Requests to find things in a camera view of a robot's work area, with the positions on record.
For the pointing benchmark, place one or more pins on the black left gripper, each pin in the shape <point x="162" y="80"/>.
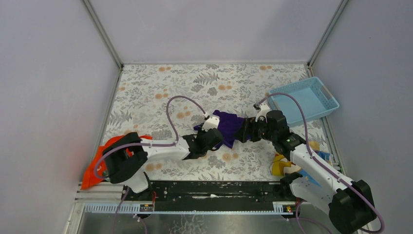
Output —
<point x="212" y="137"/>

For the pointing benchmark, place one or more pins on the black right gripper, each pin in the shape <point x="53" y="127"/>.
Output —
<point x="246" y="129"/>

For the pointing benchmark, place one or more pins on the purple towel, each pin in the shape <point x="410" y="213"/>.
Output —
<point x="231" y="127"/>

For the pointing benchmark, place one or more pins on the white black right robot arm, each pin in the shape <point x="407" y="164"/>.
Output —
<point x="349" y="204"/>

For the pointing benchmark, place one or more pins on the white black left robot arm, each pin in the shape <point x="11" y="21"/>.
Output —
<point x="125" y="159"/>

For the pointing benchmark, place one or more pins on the light blue plastic basket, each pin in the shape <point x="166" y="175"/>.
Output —
<point x="312" y="95"/>

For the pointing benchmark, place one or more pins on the floral patterned table mat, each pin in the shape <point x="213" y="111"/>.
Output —
<point x="152" y="99"/>

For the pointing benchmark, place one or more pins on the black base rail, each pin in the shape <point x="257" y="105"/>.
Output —
<point x="213" y="194"/>

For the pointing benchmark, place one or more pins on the white slotted cable duct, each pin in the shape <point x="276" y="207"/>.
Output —
<point x="272" y="208"/>

